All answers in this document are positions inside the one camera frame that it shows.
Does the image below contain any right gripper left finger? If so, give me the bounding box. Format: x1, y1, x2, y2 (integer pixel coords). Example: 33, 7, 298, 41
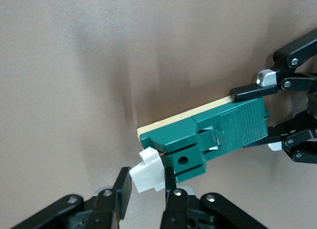
11, 167, 132, 229

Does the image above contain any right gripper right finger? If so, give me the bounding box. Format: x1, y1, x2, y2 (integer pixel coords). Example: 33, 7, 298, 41
159, 167, 268, 229

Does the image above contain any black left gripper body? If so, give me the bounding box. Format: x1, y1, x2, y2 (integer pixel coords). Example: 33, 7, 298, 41
307, 91, 317, 114

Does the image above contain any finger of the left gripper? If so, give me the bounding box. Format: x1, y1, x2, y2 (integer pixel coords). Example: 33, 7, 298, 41
230, 28, 317, 102
244, 110, 317, 165

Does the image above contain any green load switch white handle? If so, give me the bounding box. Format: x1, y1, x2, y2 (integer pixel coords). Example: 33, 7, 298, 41
129, 96, 270, 193

